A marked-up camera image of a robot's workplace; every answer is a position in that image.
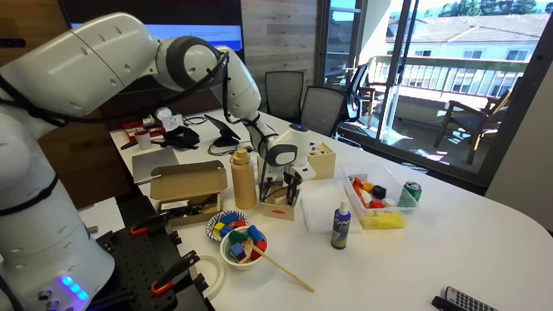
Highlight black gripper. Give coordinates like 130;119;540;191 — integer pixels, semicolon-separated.
258;164;305;207

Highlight small wooden box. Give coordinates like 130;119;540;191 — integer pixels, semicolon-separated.
258;185;303;223

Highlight blue glue bottle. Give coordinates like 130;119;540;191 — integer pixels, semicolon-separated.
331;198;353;250

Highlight small blue block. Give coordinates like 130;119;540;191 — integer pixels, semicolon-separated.
229;240;248;261

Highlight tan plastic bottle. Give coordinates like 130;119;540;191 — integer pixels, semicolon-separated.
230;147;260;210

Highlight blue toy block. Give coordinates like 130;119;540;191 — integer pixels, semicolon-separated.
248;223;267;243

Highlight wooden shape sorter box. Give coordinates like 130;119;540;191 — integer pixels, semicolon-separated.
306;141;337;181

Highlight open cardboard box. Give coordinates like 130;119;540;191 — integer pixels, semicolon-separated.
149;159;230;228

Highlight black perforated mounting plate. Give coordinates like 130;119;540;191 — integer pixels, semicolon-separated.
85;188;218;311

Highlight bowl of colourful items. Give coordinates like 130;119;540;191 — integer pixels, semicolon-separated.
204;209;249;243

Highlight black tablet stand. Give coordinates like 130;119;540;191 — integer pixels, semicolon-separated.
204;112;242;148

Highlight thin wooden stick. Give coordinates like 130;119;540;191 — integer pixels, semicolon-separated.
249;240;317;293

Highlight white bowl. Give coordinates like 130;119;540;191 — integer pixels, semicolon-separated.
218;224;270;271

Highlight grey mesh office chair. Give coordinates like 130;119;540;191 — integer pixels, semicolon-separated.
263;69;306;119
299;84;348;138

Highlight yellow sponge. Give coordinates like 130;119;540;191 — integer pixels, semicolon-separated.
358;209;407;231

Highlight white tape roll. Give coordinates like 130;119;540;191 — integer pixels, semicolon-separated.
194;254;229;300

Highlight clear plastic toy bin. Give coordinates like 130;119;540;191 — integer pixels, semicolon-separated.
339;162;419;231

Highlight black pouch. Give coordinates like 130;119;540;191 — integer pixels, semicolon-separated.
163;124;203;150

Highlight black office chair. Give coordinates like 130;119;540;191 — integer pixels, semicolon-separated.
344;58;377;124

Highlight green drink can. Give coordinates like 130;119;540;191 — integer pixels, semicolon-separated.
396;179;424;209

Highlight silver metal sheet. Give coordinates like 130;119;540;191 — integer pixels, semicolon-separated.
132;147;182;185

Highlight white crumpled object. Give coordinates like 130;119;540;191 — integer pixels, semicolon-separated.
154;105;185;133

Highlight black orange clamp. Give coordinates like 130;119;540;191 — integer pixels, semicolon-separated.
128;210;175;238
151;248;203;297

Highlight small white cup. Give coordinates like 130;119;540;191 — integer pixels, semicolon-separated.
135;131;154;152

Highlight red packaging items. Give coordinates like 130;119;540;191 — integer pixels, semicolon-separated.
121;117;166;145

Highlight black handheld device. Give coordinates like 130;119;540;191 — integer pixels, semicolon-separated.
431;293;457;311

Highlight dark patio chair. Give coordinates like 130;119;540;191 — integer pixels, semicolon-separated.
434;76;515;167

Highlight balcony railing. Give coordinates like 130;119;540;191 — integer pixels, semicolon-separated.
369;53;529;100

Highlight black remote control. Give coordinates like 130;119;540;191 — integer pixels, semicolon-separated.
443;285;500;311

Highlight dark charging cable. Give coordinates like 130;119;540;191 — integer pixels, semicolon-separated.
206;136;258;157

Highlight wall television screen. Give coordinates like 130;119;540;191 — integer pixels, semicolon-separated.
57;0;248;100

